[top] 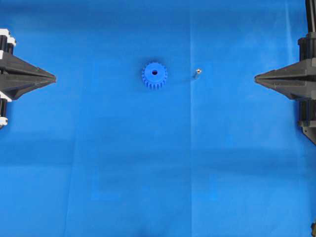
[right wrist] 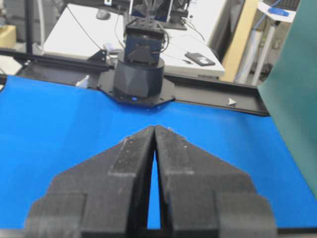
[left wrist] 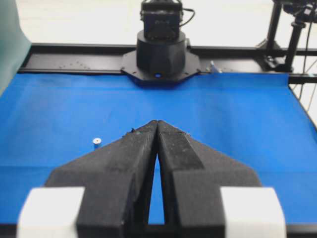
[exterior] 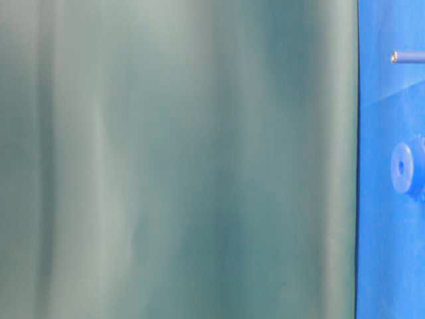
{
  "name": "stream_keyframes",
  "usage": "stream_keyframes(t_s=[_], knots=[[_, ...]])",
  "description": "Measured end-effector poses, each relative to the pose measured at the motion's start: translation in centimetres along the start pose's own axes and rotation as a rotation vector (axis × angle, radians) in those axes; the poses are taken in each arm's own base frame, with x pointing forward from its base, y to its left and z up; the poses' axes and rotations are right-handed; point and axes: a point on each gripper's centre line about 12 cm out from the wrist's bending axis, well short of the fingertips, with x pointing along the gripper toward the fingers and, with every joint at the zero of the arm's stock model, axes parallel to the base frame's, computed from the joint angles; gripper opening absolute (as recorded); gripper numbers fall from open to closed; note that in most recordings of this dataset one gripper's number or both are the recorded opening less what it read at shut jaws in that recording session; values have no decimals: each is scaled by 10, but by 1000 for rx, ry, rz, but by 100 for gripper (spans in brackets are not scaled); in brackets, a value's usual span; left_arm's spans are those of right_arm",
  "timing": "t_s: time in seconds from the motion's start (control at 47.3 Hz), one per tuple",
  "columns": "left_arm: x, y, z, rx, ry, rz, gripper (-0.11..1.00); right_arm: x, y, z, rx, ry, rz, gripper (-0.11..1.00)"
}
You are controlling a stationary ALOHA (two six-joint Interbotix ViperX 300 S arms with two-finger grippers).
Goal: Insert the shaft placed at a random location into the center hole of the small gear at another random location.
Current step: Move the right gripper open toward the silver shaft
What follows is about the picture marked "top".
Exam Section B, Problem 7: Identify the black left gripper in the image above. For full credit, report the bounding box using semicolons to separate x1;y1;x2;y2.
0;28;57;130

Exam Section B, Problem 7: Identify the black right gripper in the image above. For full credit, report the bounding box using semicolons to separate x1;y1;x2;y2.
254;32;316;146

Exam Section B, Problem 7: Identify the blue table cloth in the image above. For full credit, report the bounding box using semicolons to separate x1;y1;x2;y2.
0;0;316;237

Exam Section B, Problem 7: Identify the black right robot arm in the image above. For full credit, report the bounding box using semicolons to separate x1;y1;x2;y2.
254;0;316;143

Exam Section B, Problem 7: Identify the blue plastic gear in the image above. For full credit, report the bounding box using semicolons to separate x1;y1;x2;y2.
141;62;168;90

